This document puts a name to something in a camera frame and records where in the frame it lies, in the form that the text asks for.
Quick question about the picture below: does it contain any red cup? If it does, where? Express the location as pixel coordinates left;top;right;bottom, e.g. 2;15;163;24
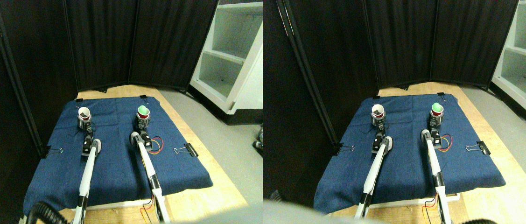
77;107;92;124
372;104;386;121
430;103;444;120
137;105;151;123

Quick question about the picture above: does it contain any dark blue cloth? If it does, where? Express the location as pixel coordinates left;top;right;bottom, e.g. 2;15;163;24
23;95;213;222
313;92;507;214

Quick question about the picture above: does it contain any black curtain stand pole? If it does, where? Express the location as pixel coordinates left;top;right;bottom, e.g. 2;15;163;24
276;0;344;155
0;0;51;158

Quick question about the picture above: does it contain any red wire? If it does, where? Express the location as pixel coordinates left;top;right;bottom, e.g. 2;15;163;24
148;137;165;155
439;134;454;151

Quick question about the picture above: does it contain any orange wire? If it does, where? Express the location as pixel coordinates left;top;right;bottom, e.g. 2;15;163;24
421;197;439;223
140;196;156;223

